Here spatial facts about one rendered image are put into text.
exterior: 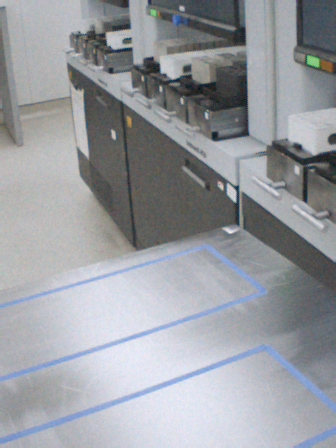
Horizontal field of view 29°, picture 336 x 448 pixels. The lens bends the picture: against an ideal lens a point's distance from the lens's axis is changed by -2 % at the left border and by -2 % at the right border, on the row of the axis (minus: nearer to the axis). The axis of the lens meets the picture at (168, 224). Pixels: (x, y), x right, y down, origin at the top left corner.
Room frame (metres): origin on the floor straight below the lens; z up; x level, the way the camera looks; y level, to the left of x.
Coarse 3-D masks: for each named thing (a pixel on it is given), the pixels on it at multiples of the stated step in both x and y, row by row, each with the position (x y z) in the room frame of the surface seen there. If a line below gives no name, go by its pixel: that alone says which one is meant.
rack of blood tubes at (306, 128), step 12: (288, 120) 1.21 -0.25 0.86; (300, 120) 1.18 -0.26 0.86; (312, 120) 1.18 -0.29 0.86; (324, 120) 1.17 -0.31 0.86; (288, 132) 1.21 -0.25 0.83; (300, 132) 1.17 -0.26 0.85; (312, 132) 1.13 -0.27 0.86; (324, 132) 1.13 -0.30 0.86; (312, 144) 1.13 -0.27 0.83; (324, 144) 1.13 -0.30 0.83
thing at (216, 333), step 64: (128, 256) 0.77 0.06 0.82; (192, 256) 0.76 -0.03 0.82; (256, 256) 0.75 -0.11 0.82; (0, 320) 0.63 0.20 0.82; (64, 320) 0.63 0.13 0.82; (128, 320) 0.62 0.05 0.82; (192, 320) 0.61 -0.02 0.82; (256, 320) 0.60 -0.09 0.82; (320, 320) 0.59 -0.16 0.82; (0, 384) 0.51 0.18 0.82; (64, 384) 0.51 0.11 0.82; (128, 384) 0.50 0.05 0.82; (192, 384) 0.50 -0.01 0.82; (256, 384) 0.49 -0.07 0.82; (320, 384) 0.48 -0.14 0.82
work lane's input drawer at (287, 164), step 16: (272, 144) 1.20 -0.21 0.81; (288, 144) 1.18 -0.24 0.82; (272, 160) 1.19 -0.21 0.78; (288, 160) 1.14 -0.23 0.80; (304, 160) 1.10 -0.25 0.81; (320, 160) 1.11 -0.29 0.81; (256, 176) 1.18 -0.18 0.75; (272, 176) 1.19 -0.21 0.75; (288, 176) 1.14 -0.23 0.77; (304, 176) 1.09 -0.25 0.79; (272, 192) 1.11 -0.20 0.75; (288, 192) 1.13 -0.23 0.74
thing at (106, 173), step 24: (96, 0) 2.89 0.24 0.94; (144, 48) 2.20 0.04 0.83; (72, 72) 2.85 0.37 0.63; (120, 72) 2.28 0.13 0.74; (96, 96) 2.43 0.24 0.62; (120, 96) 2.16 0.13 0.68; (96, 120) 2.51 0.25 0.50; (120, 120) 2.18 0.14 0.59; (96, 144) 2.55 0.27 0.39; (120, 144) 2.21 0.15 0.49; (96, 168) 2.60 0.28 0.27; (120, 168) 2.24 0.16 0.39; (96, 192) 2.64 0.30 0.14; (120, 192) 2.27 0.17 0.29; (120, 216) 2.30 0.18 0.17
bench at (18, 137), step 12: (0, 0) 3.81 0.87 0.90; (0, 12) 3.78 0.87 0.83; (0, 24) 3.80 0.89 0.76; (0, 36) 3.87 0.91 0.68; (0, 48) 3.96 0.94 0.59; (0, 60) 4.05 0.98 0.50; (12, 60) 3.79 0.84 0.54; (0, 72) 4.14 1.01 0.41; (12, 72) 3.78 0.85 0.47; (0, 84) 4.25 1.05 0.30; (12, 84) 3.78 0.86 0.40; (12, 96) 3.78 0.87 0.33; (12, 108) 3.77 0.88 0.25; (12, 120) 3.85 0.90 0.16; (12, 132) 3.94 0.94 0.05
